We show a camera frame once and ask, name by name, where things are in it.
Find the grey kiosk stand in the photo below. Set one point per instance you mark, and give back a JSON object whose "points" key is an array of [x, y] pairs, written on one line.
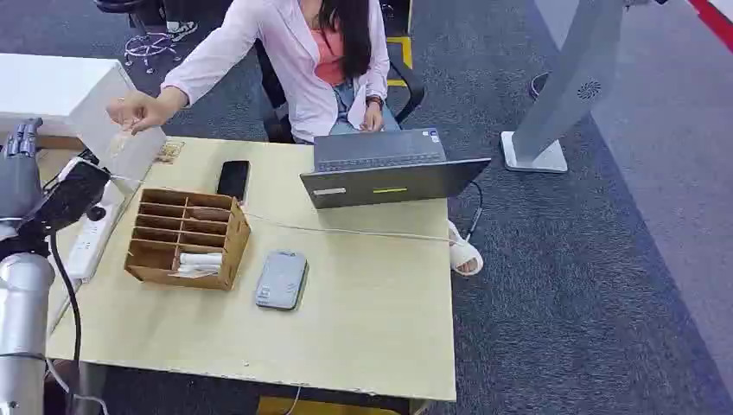
{"points": [[567, 80]]}

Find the person's foot in white sandal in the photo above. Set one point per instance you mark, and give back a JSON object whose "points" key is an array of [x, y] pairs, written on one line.
{"points": [[464, 255]]}

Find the black office chair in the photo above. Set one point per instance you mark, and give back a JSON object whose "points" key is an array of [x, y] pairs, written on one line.
{"points": [[409, 86]]}

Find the white power strip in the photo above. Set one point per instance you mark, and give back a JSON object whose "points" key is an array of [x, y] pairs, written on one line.
{"points": [[89, 246]]}

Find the white cabinet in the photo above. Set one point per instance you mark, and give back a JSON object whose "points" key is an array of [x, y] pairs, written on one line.
{"points": [[63, 91]]}

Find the white card stack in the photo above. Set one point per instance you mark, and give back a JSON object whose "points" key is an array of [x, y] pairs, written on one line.
{"points": [[200, 260]]}

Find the person's hand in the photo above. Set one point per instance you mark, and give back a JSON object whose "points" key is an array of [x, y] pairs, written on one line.
{"points": [[372, 119], [140, 111]]}

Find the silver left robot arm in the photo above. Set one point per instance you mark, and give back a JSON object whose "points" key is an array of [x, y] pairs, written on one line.
{"points": [[23, 321]]}

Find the person's left hand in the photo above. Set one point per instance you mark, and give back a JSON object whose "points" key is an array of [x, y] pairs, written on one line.
{"points": [[372, 119]]}

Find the black plug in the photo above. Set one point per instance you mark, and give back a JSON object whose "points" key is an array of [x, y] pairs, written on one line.
{"points": [[96, 213]]}

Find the grey card reader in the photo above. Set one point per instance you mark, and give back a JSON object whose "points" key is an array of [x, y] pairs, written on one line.
{"points": [[281, 280]]}

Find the yellow box under desk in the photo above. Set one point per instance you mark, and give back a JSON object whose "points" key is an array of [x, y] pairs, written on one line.
{"points": [[320, 408]]}

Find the seated person in dark trousers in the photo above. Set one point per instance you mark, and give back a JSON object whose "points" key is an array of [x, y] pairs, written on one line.
{"points": [[172, 8]]}

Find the chrome chair base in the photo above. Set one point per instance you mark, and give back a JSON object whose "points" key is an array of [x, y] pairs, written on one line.
{"points": [[150, 48]]}

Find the wooden card box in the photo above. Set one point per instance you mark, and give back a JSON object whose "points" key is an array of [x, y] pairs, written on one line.
{"points": [[232, 246]]}

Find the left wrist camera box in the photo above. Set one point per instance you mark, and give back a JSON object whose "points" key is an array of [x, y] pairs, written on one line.
{"points": [[71, 192]]}

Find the black smartphone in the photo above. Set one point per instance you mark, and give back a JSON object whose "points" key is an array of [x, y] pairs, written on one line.
{"points": [[233, 180]]}

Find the person's wristband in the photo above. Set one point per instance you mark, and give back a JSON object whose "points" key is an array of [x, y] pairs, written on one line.
{"points": [[375, 101]]}

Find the grey laptop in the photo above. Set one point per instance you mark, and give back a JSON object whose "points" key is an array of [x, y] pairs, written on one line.
{"points": [[389, 180]]}

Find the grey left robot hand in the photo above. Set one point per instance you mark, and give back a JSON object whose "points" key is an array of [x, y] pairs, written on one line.
{"points": [[20, 172]]}

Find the person's right hand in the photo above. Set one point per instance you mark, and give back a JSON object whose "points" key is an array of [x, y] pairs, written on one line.
{"points": [[140, 111]]}

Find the black and white sneaker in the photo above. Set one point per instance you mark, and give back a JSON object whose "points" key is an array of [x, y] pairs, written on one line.
{"points": [[181, 28]]}

